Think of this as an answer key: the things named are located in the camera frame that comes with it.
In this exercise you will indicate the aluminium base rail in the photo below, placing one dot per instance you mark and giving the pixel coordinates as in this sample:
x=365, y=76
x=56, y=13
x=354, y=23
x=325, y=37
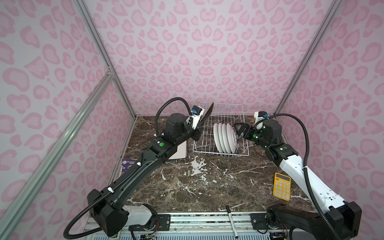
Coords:
x=214, y=226

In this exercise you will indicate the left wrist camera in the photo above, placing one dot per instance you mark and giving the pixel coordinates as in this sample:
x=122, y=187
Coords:
x=197, y=113

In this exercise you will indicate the white wire dish rack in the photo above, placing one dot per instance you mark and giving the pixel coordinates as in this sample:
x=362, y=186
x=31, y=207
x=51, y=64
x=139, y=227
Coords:
x=222, y=113

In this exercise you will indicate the yellow calculator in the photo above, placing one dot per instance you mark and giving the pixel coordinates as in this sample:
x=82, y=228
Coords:
x=282, y=187

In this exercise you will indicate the black marker pen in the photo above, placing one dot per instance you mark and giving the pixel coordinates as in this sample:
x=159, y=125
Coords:
x=236, y=235

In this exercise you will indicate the purple book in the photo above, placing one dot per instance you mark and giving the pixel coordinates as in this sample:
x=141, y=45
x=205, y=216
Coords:
x=126, y=164

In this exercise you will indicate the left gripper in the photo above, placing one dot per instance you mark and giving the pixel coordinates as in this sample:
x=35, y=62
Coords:
x=196, y=133

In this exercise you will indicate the square white plate round well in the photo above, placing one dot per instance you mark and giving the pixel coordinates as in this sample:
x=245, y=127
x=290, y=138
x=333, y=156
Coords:
x=182, y=152

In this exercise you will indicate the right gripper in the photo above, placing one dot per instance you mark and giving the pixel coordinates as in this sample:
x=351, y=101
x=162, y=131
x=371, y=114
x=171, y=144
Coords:
x=244, y=127

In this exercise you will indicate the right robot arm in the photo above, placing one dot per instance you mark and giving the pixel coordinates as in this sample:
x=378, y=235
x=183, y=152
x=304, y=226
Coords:
x=334, y=218

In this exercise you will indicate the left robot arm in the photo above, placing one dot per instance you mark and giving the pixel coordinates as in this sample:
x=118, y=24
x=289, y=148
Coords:
x=108, y=207

